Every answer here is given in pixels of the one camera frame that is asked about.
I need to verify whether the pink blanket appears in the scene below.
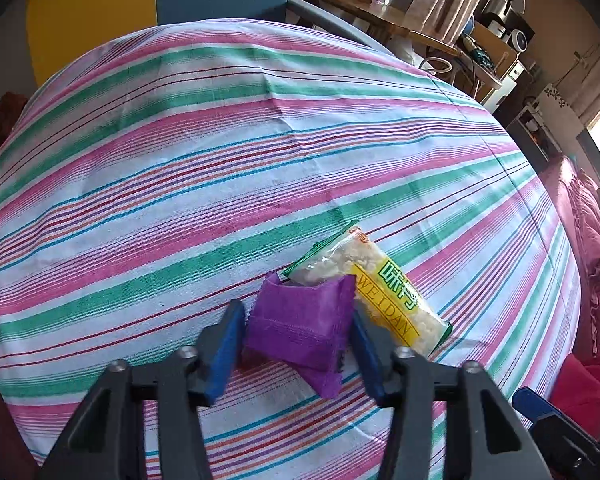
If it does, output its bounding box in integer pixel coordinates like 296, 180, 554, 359
537, 155, 600, 426

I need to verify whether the wooden side table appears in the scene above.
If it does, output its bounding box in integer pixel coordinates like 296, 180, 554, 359
297, 0, 461, 56

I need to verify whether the black audio speaker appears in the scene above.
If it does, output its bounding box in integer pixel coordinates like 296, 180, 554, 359
480, 0, 536, 46

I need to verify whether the grey bed rail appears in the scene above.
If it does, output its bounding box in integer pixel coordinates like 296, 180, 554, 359
286, 0, 396, 56

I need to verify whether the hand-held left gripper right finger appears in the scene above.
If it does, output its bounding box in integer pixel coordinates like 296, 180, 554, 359
349, 304, 553, 480

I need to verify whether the dark red cloth bag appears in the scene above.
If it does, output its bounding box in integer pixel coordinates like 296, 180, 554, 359
0, 92, 31, 161

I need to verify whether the purple packet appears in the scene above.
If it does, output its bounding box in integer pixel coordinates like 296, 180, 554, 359
244, 272, 357, 400

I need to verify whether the grey yellow blue sofa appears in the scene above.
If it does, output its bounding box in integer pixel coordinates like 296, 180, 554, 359
0, 0, 291, 86

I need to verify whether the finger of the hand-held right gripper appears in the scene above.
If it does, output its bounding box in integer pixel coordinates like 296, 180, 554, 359
511, 386, 600, 480

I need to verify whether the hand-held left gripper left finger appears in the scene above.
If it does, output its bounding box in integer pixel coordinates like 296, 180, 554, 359
40, 299, 246, 480

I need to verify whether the striped tablecloth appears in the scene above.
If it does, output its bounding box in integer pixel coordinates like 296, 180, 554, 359
0, 17, 581, 480

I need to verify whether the yellow green snack packet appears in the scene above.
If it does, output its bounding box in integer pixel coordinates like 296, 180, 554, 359
282, 221, 453, 358

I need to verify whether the brown curtain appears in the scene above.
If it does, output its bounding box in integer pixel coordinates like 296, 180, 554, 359
555, 40, 600, 131

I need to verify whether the white ring cable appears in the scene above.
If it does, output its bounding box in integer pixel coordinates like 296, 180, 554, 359
420, 55, 456, 78

